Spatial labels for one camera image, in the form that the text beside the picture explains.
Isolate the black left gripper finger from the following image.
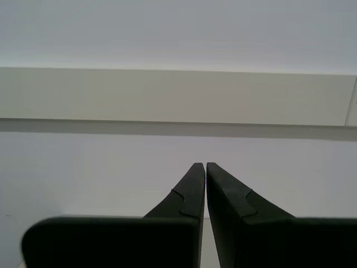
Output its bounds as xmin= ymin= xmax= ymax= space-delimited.
xmin=21 ymin=162 xmax=206 ymax=268
xmin=206 ymin=162 xmax=357 ymax=268

